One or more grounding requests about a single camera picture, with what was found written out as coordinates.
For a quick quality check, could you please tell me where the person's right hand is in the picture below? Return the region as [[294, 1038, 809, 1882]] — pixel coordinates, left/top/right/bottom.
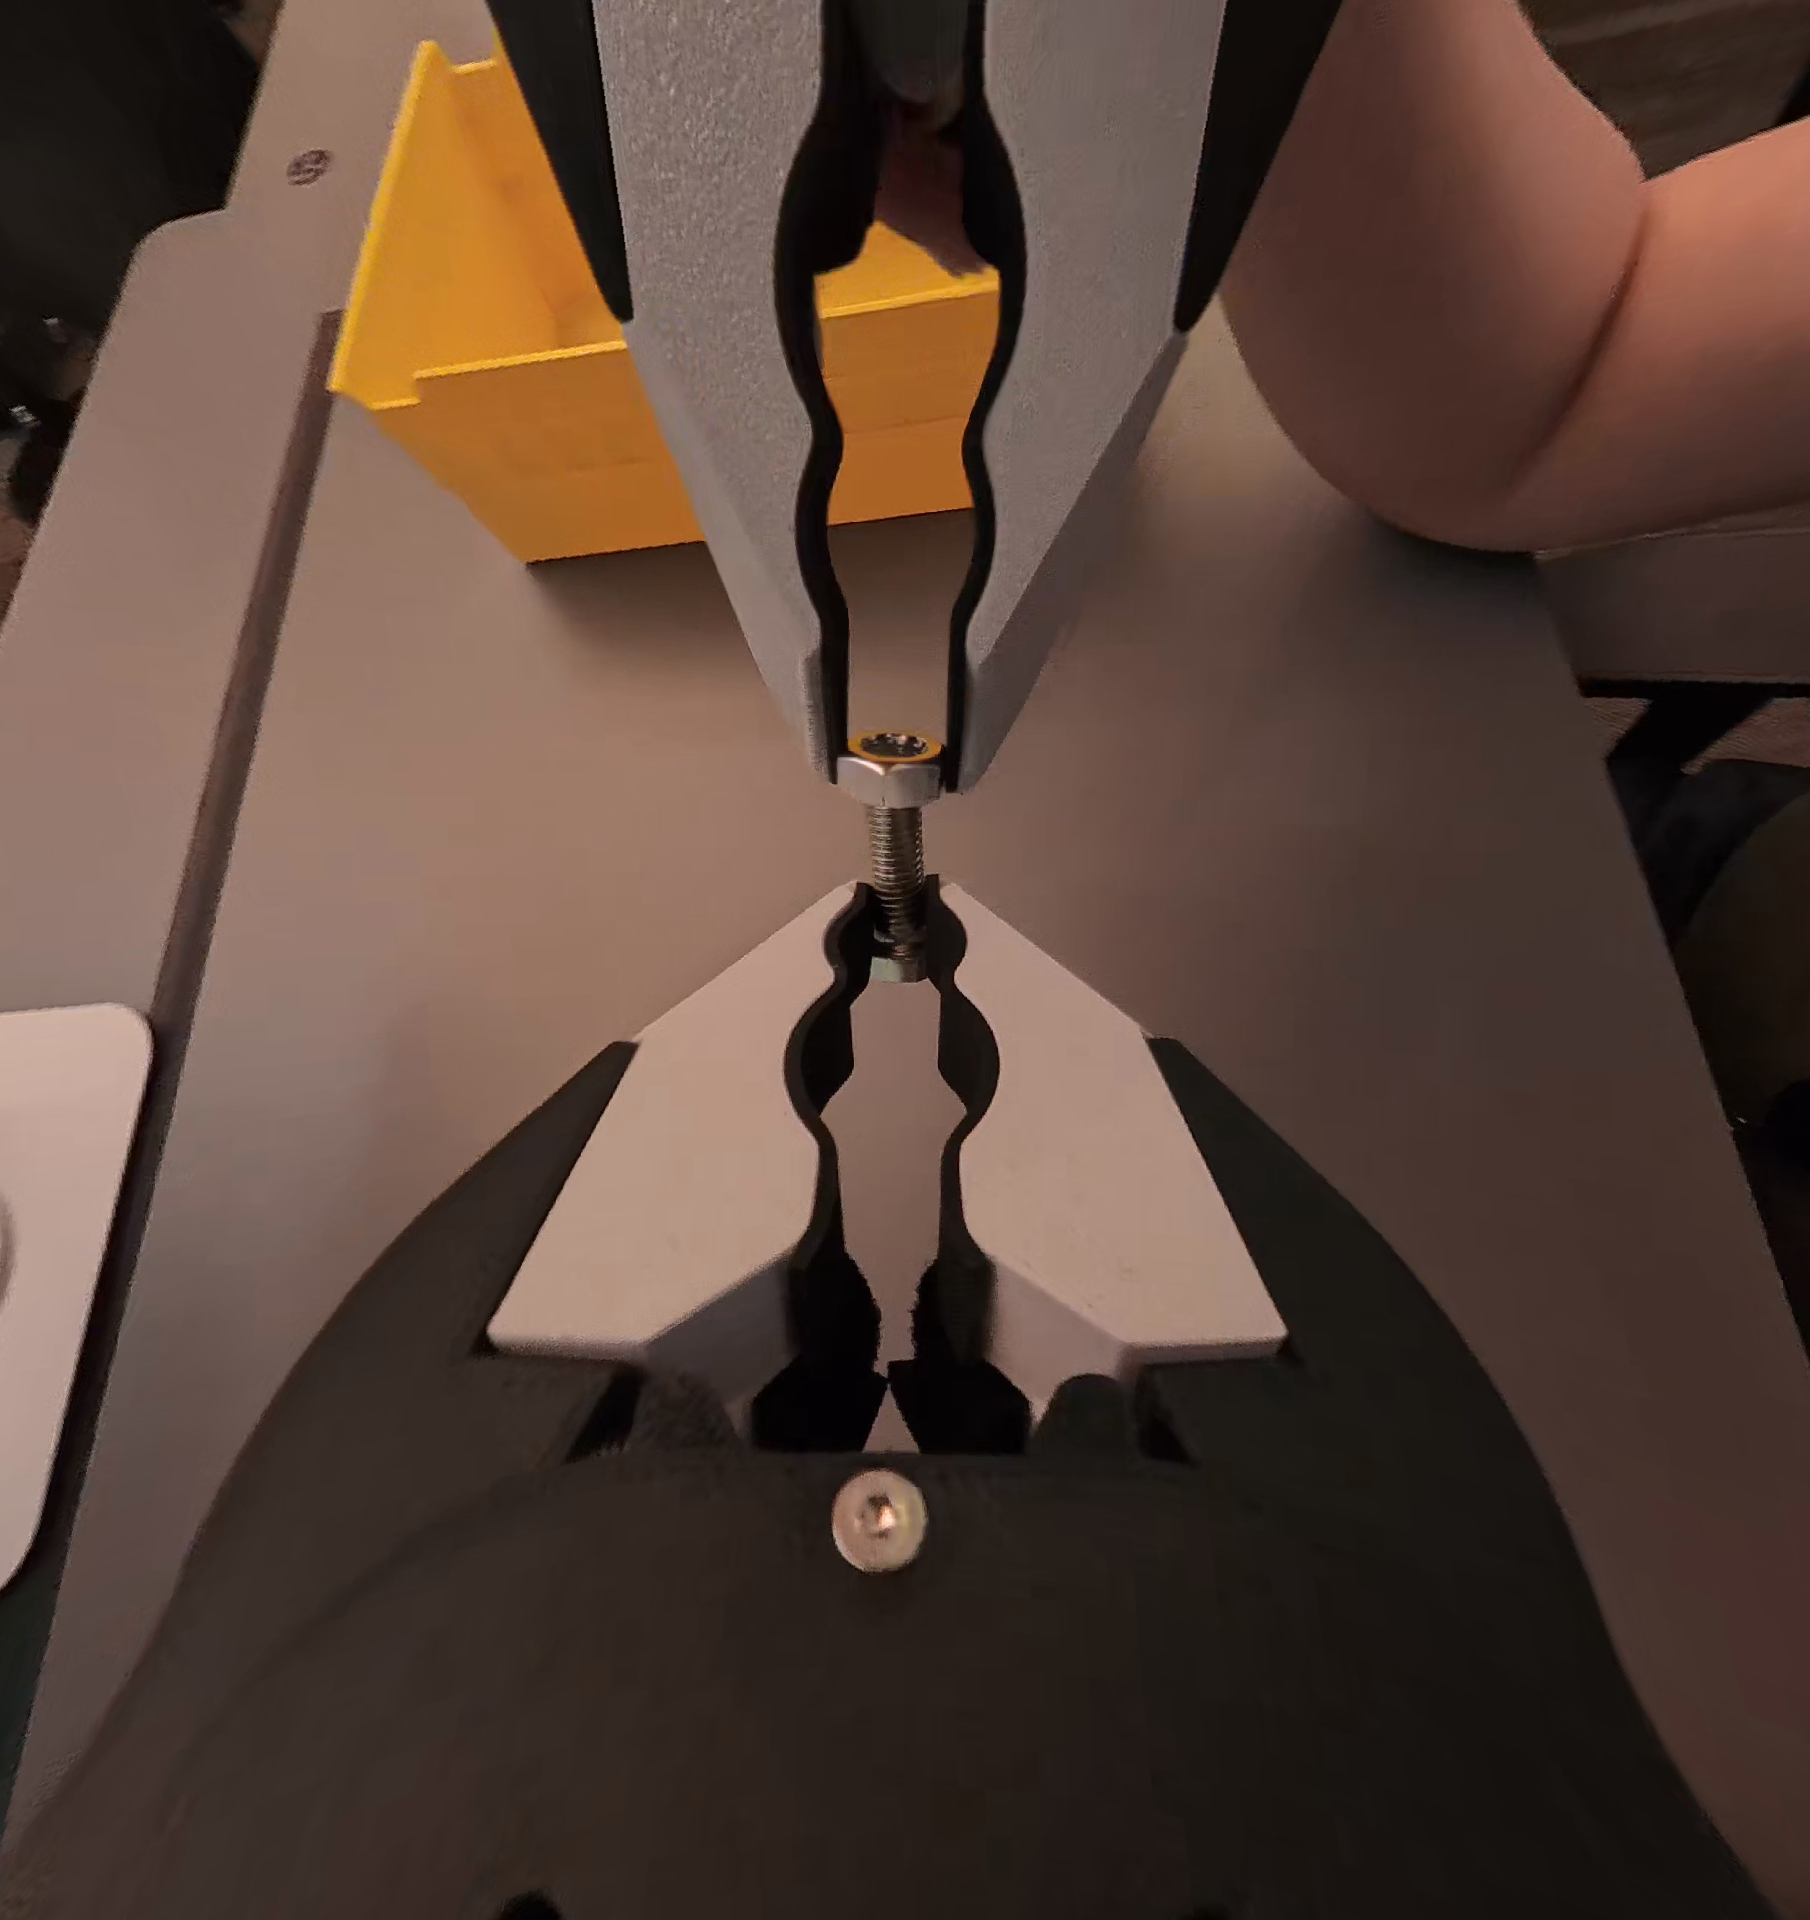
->
[[872, 99, 978, 228]]

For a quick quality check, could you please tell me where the white stand base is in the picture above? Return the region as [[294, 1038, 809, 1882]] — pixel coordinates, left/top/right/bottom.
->
[[0, 1003, 154, 1622]]

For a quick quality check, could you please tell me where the silver hex bolt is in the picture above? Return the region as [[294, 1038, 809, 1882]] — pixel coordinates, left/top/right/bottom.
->
[[833, 723, 949, 938]]

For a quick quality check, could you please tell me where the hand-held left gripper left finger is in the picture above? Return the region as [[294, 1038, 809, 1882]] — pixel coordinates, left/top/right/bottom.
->
[[486, 883, 888, 1454]]

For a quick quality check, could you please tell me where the person's right forearm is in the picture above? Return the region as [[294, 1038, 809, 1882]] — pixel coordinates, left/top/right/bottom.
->
[[1220, 0, 1810, 553]]

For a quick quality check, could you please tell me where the yellow plastic bin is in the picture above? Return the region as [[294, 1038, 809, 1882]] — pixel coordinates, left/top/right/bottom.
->
[[328, 37, 1004, 567]]

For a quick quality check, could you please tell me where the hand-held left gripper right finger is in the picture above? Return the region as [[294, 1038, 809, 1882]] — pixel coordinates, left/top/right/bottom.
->
[[886, 883, 1294, 1454]]

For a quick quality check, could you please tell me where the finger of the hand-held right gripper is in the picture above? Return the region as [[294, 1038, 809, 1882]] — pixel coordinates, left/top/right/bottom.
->
[[939, 0, 1232, 792], [591, 0, 858, 789]]

